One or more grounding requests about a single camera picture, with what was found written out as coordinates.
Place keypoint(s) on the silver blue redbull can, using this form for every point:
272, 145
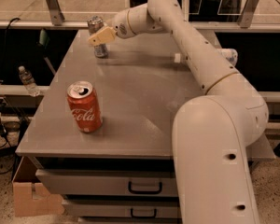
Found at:
95, 24

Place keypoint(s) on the upper grey drawer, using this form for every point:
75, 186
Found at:
108, 183

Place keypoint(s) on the right metal bracket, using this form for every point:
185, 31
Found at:
246, 17

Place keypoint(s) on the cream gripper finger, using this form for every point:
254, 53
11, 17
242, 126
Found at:
104, 35

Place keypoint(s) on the left metal bracket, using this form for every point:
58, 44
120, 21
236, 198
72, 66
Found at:
56, 15

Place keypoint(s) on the grey drawer cabinet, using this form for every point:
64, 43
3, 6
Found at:
136, 139

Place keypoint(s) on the small water bottle on ledge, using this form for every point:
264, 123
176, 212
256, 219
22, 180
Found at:
28, 81

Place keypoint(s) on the lower grey drawer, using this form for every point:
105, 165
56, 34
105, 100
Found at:
144, 208

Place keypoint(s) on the metal bracket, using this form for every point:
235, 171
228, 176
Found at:
246, 17
56, 15

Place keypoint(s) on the grey drawer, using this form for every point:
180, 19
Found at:
144, 208
108, 183

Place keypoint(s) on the green handled tool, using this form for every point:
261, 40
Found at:
43, 43

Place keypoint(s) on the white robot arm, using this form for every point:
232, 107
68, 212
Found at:
210, 133

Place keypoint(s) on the red coca-cola can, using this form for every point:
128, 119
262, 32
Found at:
83, 103

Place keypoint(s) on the clear plastic bottle lying down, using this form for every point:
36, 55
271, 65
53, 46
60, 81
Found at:
231, 55

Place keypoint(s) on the cardboard box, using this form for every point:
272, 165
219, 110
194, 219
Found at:
31, 197

